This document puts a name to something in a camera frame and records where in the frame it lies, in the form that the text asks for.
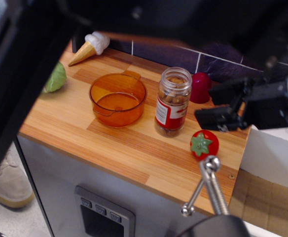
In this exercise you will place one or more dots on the red toy strawberry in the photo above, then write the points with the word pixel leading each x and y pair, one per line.
pixel 204 143

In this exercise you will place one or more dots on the green toy cabbage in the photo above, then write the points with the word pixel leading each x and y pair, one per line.
pixel 56 80

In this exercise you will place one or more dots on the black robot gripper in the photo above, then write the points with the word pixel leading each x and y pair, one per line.
pixel 266 107

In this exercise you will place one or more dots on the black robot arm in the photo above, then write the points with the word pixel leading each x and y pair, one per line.
pixel 34 34

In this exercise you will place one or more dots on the grey toy oven cabinet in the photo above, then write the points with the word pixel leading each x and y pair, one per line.
pixel 55 177

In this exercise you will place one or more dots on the black clamp base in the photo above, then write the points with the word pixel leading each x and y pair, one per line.
pixel 218 226

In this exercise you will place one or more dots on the grey oven control panel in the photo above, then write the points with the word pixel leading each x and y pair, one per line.
pixel 101 217

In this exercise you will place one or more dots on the orange transparent plastic pot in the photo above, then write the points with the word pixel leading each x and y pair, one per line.
pixel 118 99

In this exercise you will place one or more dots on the beige suede shoe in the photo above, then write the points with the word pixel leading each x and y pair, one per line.
pixel 15 189

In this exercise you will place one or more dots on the clear jar of almonds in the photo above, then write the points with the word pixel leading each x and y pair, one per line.
pixel 174 94

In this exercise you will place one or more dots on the dark red jar lid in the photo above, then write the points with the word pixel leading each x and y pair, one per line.
pixel 201 84

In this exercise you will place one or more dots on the white toy sink block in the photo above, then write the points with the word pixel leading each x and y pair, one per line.
pixel 266 155

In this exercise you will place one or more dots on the toy ice cream cone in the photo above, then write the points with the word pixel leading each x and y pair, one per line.
pixel 95 44

